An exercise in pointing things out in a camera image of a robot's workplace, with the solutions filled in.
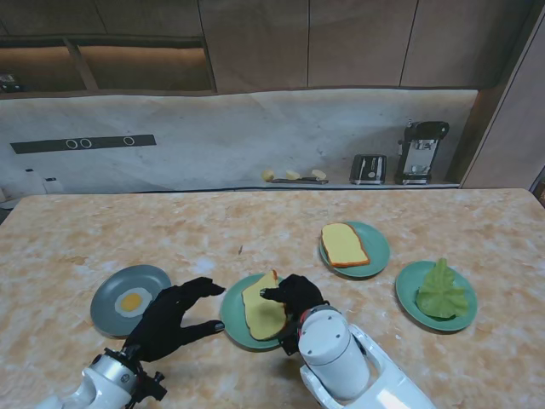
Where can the black wall strip with rings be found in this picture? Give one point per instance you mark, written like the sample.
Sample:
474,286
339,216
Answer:
42,146

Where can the white small box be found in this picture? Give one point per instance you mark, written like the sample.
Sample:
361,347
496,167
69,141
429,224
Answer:
53,186

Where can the grey round plate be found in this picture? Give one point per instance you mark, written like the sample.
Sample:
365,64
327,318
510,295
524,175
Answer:
106,294

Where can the white tall container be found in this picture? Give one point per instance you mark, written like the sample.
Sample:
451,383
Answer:
33,183

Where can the black silver coffee machine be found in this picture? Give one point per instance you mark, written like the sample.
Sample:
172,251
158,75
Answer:
419,149

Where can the toy bread slice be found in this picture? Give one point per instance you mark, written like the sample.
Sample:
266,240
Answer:
342,245
262,315

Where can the dark small shelf object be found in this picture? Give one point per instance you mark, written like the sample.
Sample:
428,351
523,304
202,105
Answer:
9,84

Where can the black toaster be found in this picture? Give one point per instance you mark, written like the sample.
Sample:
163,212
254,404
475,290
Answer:
368,169

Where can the wooden open shelf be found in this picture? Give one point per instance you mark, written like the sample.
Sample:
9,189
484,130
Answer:
74,51

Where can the wooden wall cabinets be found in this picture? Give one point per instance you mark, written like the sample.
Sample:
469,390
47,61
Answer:
357,42

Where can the dark furniture piece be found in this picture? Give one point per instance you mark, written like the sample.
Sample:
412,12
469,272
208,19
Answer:
540,185

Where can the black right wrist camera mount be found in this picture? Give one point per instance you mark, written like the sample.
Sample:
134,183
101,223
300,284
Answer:
289,341

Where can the green round plate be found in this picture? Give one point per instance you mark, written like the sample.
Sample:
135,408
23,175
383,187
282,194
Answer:
376,251
409,281
232,307

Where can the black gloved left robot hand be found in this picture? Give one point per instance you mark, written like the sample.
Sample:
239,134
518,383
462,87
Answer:
166,324

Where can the toy fried egg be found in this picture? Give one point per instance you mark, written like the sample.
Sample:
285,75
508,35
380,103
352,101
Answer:
131,301

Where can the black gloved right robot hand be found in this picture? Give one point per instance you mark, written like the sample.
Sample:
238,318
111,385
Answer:
302,294

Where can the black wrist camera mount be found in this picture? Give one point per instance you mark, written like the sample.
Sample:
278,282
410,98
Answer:
153,385
289,341

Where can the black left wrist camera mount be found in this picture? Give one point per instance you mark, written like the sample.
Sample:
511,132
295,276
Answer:
153,385

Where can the toy green lettuce leaf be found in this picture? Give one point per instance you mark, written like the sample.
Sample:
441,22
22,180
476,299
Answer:
443,294

